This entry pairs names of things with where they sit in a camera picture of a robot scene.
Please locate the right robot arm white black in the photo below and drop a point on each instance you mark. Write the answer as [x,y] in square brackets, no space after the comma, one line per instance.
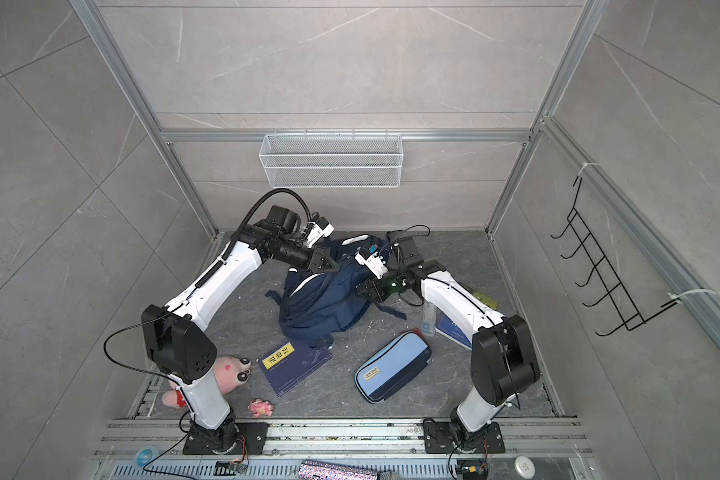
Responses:
[503,359]

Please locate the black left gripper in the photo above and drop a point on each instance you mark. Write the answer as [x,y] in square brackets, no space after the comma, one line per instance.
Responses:
[316,259]

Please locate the dark purple notebook yellow label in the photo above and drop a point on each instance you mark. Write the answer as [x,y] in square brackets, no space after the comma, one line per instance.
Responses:
[291,363]

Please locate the small pink toy figure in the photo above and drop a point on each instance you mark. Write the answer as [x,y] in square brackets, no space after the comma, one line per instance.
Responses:
[261,408]

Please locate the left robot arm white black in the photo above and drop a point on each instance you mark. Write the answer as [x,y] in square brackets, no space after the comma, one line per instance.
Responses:
[174,334]

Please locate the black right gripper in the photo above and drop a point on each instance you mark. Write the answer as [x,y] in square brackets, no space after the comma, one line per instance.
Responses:
[373,285]

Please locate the glittery purple pouch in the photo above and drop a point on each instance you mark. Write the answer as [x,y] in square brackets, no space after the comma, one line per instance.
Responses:
[316,470]

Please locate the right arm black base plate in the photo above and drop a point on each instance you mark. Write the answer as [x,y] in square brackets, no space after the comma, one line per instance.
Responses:
[449,436]

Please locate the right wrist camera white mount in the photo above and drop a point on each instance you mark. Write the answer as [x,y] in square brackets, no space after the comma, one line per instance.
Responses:
[371,258]

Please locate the light blue pencil case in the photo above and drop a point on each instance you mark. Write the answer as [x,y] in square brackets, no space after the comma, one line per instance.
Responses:
[393,366]

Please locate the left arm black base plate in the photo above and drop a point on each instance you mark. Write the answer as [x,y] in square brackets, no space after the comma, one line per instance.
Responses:
[255,438]

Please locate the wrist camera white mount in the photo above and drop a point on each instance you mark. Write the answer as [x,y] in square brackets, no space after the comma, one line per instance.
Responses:
[316,229]
[371,258]

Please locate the black wire hook rack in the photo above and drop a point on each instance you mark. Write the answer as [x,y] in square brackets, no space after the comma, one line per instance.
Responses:
[603,272]

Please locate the white wire mesh basket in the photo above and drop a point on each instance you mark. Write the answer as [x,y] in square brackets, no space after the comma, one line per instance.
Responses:
[332,160]

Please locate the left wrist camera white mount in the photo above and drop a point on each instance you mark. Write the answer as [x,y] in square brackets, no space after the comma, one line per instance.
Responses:
[316,229]

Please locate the navy blue student backpack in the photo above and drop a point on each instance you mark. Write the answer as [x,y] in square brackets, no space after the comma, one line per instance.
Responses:
[313,307]

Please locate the Animal Farm paperback book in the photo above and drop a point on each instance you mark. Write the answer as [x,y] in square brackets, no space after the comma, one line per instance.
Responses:
[447,328]

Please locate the pink plush pig toy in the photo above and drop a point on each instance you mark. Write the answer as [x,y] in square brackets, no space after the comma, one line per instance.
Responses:
[229,372]

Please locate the white round button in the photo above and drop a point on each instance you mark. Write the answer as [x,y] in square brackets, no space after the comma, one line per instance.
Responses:
[524,467]

